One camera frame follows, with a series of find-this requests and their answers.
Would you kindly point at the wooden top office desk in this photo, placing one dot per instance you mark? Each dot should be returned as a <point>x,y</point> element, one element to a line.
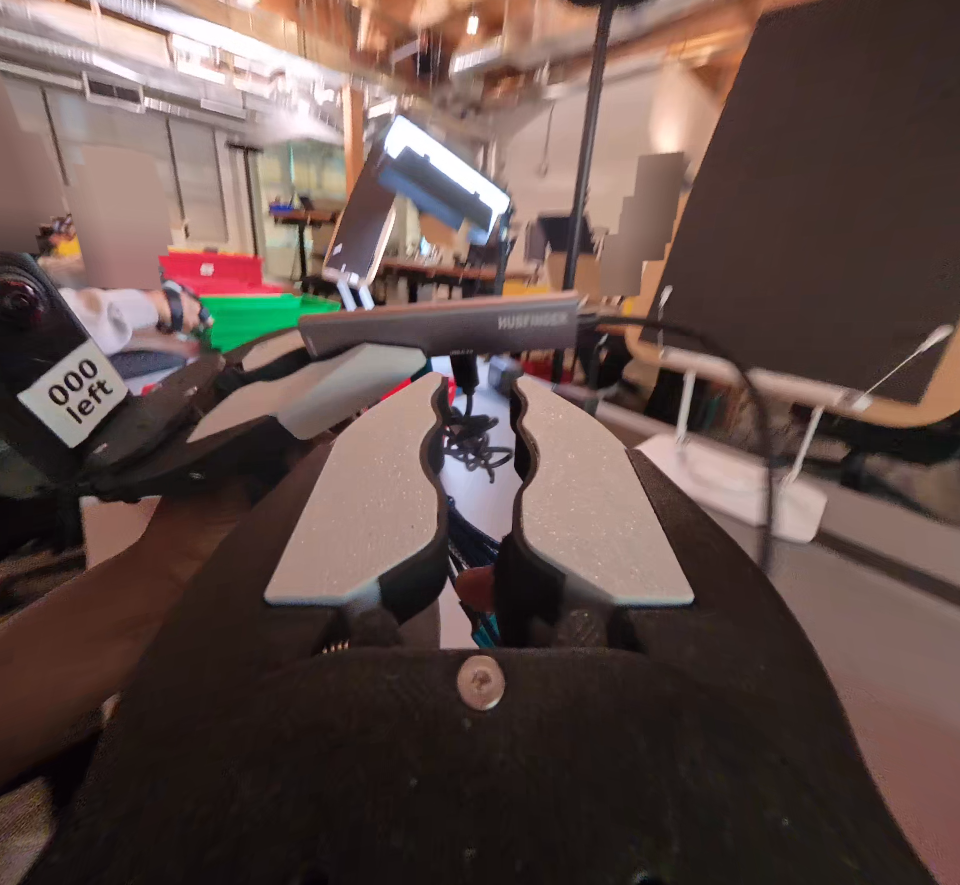
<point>435,268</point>

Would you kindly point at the dark tablet on white stand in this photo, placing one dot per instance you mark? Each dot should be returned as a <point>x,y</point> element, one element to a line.
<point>360,225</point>

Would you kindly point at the black monitor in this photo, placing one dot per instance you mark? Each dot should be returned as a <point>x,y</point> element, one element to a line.
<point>566,236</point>

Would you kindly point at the led light panel on stand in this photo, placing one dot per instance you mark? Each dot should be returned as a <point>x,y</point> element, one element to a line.
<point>450,180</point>

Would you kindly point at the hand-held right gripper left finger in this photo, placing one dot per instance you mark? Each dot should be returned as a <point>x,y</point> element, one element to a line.
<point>360,517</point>

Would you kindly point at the dark grey charger case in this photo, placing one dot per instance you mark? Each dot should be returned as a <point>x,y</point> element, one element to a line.
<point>504,375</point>

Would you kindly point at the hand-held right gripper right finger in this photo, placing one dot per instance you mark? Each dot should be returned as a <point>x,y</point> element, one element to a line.
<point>592,517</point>

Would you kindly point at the green plastic storage bin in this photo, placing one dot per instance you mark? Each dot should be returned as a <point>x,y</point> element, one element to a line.
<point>255,315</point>

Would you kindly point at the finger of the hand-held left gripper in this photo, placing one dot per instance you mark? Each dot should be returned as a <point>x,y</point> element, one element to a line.
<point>274,352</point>
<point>322,394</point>

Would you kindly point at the black pole stand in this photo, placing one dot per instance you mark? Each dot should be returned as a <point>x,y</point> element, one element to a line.
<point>592,150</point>

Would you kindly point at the grey usb hub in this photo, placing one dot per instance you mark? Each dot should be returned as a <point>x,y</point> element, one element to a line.
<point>450,326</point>

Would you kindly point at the black stand with blue bins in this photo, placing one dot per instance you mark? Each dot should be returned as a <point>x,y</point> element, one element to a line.
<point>304,217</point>

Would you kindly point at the black display panel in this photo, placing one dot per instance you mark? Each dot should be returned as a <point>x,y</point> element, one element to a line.
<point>825,187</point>

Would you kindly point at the person's left forearm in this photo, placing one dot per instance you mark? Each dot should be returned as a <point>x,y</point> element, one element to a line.
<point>90,637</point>

